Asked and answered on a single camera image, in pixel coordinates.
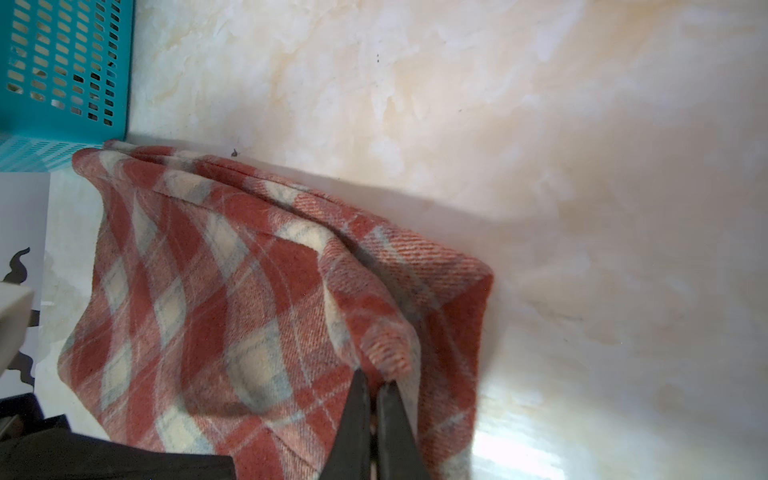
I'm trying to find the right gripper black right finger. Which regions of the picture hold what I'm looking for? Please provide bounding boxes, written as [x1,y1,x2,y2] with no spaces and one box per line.
[376,382,430,480]

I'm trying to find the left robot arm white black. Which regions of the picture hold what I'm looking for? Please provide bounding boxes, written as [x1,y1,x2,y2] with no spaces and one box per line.
[1,393,236,479]

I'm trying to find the teal plastic basket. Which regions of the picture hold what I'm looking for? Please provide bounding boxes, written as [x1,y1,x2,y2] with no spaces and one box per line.
[1,0,135,172]

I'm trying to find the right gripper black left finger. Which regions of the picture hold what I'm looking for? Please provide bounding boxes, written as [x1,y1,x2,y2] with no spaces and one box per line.
[319,370,372,480]

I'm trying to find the red plaid skirt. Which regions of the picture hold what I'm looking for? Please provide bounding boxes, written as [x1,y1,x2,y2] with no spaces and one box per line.
[58,141,494,479]

